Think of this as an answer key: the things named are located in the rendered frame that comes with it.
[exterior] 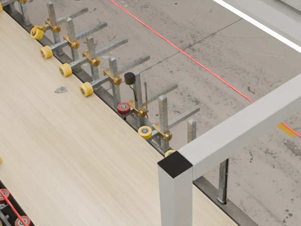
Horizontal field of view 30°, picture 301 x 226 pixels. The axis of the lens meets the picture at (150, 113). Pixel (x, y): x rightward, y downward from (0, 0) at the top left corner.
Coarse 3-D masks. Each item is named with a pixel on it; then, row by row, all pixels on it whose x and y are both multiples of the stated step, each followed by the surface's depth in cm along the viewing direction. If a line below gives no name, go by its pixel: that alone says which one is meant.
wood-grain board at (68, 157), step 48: (0, 48) 394; (0, 96) 357; (48, 96) 355; (96, 96) 353; (0, 144) 327; (48, 144) 325; (96, 144) 323; (144, 144) 321; (48, 192) 299; (96, 192) 298; (144, 192) 296
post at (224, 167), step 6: (222, 162) 290; (228, 162) 291; (222, 168) 293; (228, 168) 294; (222, 174) 296; (222, 180) 299; (222, 186) 302; (222, 192) 306; (222, 198) 309; (222, 204) 312
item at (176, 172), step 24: (288, 0) 147; (264, 96) 116; (288, 96) 115; (240, 120) 111; (264, 120) 111; (192, 144) 107; (216, 144) 107; (240, 144) 111; (168, 168) 103; (192, 168) 104; (168, 192) 106; (192, 192) 109; (168, 216) 112; (192, 216) 115
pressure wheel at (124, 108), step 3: (123, 102) 346; (120, 105) 345; (123, 105) 344; (126, 105) 345; (129, 105) 344; (117, 108) 343; (120, 108) 343; (123, 108) 343; (126, 108) 342; (129, 108) 343; (120, 111) 342; (123, 111) 341; (126, 111) 342; (129, 111) 344; (123, 114) 343
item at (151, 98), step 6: (174, 84) 363; (162, 90) 360; (168, 90) 361; (150, 96) 356; (156, 96) 357; (144, 102) 352; (150, 102) 356; (132, 108) 349; (120, 114) 348; (126, 114) 347
